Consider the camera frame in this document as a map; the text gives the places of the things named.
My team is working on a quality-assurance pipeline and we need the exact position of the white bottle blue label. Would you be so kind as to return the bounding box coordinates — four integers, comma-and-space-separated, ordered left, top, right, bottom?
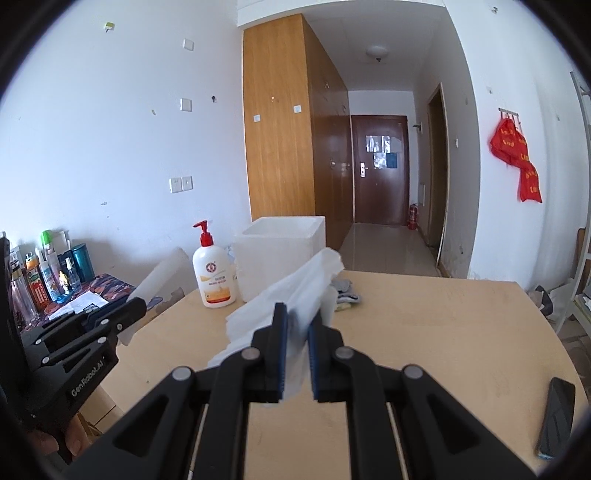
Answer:
39, 261, 63, 303

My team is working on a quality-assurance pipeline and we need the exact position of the red printed cloth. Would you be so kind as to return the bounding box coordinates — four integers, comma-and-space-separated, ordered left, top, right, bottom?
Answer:
489, 115, 529, 166
518, 159, 543, 203

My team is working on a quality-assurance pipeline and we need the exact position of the green cap spray can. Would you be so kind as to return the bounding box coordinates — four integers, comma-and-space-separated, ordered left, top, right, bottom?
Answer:
41, 231, 61, 273

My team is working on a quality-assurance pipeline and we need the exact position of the grey cloth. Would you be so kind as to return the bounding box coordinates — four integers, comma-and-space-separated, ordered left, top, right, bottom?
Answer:
329, 272, 363, 313

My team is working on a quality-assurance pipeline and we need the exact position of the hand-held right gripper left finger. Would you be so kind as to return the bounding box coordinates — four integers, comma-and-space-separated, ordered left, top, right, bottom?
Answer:
90, 302, 289, 480

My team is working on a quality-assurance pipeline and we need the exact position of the printed paper leaflet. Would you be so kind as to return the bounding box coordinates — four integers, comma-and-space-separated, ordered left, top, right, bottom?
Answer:
48, 292, 108, 324

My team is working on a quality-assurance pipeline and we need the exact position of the dark brown entrance door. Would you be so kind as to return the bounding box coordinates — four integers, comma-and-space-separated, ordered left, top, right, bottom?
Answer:
351, 114, 411, 225

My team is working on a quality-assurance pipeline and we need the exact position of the white curved sheet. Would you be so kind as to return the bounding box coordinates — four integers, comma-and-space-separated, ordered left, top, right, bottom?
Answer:
117, 247, 186, 347

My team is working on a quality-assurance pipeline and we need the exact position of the brown wooden board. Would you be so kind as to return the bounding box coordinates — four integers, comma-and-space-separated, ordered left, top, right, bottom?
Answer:
575, 228, 591, 282

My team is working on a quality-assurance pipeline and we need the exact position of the wooden wardrobe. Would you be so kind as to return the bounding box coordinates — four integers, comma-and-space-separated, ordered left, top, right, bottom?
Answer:
243, 14, 354, 250

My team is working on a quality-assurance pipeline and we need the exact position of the brown side door frame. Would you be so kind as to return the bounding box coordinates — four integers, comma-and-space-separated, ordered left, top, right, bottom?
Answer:
426, 83, 451, 271

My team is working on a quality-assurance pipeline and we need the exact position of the black smartphone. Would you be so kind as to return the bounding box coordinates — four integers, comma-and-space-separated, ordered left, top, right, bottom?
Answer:
537, 377, 577, 460

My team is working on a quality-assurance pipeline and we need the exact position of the teal tumbler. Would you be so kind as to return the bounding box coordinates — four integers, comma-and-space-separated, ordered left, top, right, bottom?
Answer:
69, 244, 95, 283

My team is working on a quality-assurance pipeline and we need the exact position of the dark floor bag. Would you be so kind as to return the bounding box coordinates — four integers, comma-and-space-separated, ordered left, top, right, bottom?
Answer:
536, 286, 556, 318

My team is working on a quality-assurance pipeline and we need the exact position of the white foam box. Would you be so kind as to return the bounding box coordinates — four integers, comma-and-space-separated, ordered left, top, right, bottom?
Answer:
233, 215, 327, 303

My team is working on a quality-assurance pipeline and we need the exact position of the orange cap bottle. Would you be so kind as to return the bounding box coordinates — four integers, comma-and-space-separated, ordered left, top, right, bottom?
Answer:
25, 254, 49, 311

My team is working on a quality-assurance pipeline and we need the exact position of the person's left hand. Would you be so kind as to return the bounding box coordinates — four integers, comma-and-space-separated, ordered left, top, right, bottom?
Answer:
25, 412, 92, 469

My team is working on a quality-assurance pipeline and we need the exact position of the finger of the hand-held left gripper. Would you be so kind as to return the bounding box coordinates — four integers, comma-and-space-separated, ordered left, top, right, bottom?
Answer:
41, 296, 147, 368
21, 307, 116, 360

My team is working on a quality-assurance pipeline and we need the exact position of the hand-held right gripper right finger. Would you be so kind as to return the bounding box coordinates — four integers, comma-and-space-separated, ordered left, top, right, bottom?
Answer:
308, 310, 539, 480

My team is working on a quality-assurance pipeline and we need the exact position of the blue face mask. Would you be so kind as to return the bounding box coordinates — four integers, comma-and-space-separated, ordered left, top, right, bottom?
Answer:
207, 247, 345, 402

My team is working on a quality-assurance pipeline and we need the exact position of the white metal bunk bed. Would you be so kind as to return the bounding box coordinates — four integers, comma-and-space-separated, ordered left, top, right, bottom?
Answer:
554, 71, 591, 342

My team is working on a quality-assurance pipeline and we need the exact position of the white lotion pump bottle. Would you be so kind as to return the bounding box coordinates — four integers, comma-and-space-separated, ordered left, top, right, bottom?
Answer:
192, 220, 238, 308

